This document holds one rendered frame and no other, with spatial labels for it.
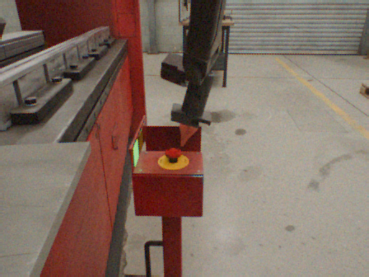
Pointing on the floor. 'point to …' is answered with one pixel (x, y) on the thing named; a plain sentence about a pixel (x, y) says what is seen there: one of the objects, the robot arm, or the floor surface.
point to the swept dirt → (124, 240)
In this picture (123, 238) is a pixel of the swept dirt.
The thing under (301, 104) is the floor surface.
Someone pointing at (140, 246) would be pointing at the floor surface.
